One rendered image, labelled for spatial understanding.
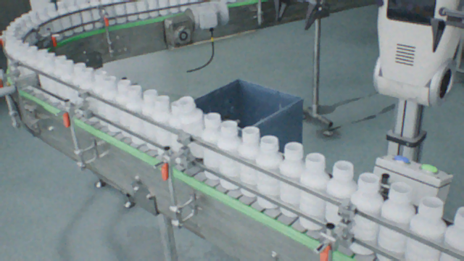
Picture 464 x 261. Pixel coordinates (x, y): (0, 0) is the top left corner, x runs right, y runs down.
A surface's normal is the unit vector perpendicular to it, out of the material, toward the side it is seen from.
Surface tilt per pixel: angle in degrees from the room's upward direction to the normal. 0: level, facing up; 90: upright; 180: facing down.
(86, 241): 0
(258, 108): 90
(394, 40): 90
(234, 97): 90
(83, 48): 90
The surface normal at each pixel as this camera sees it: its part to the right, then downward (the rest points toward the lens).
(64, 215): -0.05, -0.88
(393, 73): -0.67, 0.38
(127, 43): 0.49, 0.39
